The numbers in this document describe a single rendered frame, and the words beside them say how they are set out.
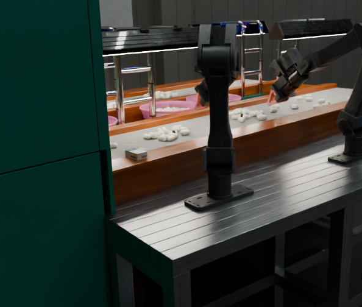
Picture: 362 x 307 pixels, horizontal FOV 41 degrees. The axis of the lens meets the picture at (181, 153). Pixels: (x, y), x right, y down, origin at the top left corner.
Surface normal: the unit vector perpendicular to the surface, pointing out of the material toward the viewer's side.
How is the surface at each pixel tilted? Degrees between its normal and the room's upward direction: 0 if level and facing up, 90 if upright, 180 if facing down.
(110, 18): 90
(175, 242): 0
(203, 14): 90
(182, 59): 90
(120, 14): 90
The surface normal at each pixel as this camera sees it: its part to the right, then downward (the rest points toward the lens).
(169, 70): 0.59, 0.20
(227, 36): -0.15, -0.47
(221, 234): -0.04, -0.96
